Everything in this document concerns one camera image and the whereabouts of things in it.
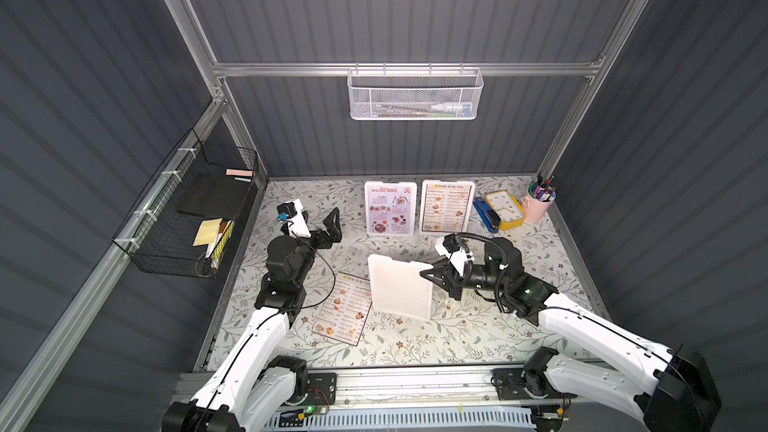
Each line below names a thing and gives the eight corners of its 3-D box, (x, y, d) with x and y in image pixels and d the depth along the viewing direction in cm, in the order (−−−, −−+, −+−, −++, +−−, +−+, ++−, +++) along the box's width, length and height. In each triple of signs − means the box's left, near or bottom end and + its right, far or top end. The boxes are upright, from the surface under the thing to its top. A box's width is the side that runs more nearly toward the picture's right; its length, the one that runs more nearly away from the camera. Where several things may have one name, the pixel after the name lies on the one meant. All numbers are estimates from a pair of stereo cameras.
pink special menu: (368, 235, 105) (363, 197, 90) (368, 220, 110) (365, 181, 94) (413, 235, 105) (417, 197, 90) (412, 220, 110) (415, 181, 94)
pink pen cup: (520, 222, 109) (534, 198, 98) (515, 209, 113) (528, 184, 103) (542, 222, 109) (558, 198, 98) (537, 209, 113) (552, 184, 103)
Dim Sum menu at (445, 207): (423, 234, 106) (428, 197, 90) (421, 220, 110) (426, 183, 94) (461, 234, 106) (473, 197, 90) (458, 220, 110) (469, 183, 94)
